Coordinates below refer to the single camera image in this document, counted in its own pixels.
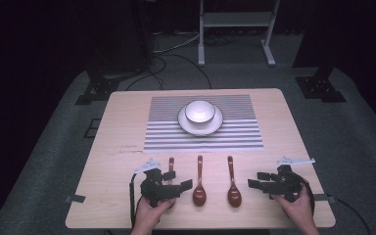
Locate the white metal stand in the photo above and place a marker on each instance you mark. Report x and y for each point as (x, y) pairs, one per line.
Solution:
(236, 19)

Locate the brown wooden spoon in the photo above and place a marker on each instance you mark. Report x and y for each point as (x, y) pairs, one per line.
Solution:
(234, 194)
(171, 163)
(199, 192)

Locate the white plate with dark rim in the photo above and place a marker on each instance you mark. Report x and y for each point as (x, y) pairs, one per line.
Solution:
(200, 129)

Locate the person's right hand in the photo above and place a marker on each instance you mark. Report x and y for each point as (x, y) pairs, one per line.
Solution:
(295, 207)

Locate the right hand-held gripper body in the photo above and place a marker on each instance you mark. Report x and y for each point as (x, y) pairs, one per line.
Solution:
(287, 186)

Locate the white bowl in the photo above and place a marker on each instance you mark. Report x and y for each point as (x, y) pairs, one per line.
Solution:
(199, 111)

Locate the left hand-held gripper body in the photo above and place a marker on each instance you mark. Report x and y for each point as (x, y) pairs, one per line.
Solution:
(155, 189)

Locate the black stand with base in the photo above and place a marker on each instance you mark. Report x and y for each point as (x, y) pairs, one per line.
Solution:
(111, 65)
(321, 88)

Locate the striped placemat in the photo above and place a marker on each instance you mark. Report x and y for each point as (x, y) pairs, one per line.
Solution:
(163, 137)

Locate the person's left hand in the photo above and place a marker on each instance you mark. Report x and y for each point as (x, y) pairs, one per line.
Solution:
(151, 213)

